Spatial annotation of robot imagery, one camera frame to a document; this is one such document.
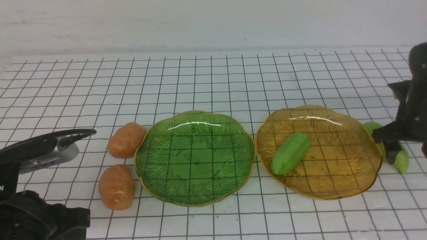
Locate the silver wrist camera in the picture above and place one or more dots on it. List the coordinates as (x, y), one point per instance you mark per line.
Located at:
(43, 151)

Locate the brown potato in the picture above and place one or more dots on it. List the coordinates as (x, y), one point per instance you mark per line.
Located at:
(117, 188)
(125, 142)

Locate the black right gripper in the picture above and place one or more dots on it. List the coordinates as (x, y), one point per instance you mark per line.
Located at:
(411, 120)

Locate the white grid tablecloth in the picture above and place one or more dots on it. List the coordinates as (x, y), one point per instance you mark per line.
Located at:
(43, 94)

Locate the short green gourd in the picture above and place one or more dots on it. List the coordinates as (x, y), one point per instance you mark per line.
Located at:
(290, 153)

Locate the long green gourd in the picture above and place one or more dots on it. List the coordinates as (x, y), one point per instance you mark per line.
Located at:
(401, 158)

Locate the green glass plate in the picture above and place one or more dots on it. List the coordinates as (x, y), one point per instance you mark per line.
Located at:
(195, 158)

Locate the amber glass plate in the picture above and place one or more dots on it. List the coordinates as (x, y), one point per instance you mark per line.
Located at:
(342, 161)

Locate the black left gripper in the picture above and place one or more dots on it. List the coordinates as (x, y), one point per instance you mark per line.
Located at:
(26, 216)

